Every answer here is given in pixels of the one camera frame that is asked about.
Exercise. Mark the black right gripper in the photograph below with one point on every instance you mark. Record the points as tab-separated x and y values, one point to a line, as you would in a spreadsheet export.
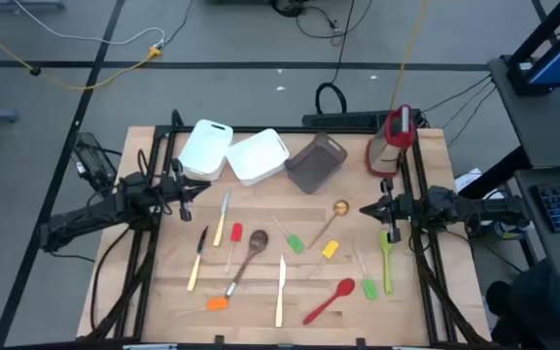
406	206

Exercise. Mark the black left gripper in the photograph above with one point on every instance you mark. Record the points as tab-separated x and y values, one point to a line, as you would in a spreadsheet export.
179	190

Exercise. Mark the light wooden spoon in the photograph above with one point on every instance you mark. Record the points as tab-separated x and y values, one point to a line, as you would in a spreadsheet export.
341	208

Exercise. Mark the yellow silicone spatula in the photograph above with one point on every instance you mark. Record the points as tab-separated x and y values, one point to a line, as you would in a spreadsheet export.
330	249

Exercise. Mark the red silicone spatula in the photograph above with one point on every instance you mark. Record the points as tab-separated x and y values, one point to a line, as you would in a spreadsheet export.
236	232

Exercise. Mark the green silicone spatula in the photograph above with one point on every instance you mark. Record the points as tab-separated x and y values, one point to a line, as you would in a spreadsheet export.
370	289
296	244

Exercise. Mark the red silicone spoon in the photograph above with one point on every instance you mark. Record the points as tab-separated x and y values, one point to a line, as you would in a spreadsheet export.
345	287

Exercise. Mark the dark wooden spoon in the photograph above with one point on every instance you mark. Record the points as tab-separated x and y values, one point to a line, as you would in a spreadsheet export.
257	241

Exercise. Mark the orange silicone spatula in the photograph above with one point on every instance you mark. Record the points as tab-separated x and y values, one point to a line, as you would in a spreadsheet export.
217	304

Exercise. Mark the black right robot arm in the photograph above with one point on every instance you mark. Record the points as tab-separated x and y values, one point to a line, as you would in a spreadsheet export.
479	209

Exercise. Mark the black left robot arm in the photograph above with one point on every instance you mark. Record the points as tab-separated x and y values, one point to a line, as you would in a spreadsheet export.
90	214

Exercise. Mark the white plastic bin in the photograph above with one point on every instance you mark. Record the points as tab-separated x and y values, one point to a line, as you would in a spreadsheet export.
258	155
207	146

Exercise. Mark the green silicone spoon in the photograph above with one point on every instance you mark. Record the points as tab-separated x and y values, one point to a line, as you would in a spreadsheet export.
387	272

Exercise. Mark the grey translucent plastic bin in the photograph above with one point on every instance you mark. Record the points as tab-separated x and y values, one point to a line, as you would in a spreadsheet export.
315	165

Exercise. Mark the black power strip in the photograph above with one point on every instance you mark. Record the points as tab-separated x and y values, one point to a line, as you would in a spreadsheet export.
348	119

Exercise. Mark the black power supply box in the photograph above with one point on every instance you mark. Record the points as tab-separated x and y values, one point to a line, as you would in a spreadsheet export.
93	163

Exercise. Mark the white bottle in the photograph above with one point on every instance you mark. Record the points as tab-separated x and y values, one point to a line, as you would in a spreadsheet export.
511	234

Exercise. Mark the person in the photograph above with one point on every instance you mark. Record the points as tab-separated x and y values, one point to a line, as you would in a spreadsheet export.
537	301

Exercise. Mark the black monitor stand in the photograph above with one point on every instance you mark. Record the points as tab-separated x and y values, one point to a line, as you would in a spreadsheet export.
547	26

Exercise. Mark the black aluminium table frame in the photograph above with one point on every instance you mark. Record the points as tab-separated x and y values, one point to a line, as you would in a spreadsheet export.
299	129

